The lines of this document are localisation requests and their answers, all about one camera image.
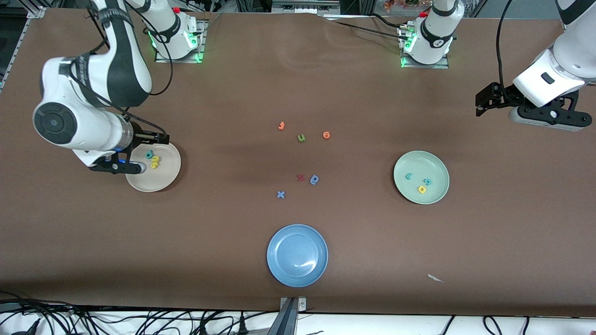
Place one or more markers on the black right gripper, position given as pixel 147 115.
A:
pixel 139 138

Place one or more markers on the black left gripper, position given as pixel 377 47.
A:
pixel 503 97

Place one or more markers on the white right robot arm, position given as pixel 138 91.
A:
pixel 125 60

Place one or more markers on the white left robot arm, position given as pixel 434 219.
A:
pixel 435 37

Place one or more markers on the beige brown round plate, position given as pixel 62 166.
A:
pixel 165 179

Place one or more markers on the light green round plate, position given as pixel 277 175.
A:
pixel 421 163

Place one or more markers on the brown table cover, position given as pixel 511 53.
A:
pixel 93 232

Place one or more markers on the orange flower decoration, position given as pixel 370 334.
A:
pixel 396 4

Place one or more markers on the blue letter a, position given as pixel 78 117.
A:
pixel 314 179

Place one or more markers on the blue round plate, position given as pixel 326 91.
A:
pixel 297 255

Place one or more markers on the white paper scrap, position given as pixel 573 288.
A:
pixel 435 278

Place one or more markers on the black power plug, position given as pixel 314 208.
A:
pixel 242 325
pixel 202 328

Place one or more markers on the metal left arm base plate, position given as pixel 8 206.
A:
pixel 426 66

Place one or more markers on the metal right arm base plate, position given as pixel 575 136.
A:
pixel 179 60

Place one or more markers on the silver corner bracket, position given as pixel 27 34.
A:
pixel 37 12

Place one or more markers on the silver aluminium frame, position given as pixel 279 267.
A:
pixel 302 7

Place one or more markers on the metal camera stand bracket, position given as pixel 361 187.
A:
pixel 292 304

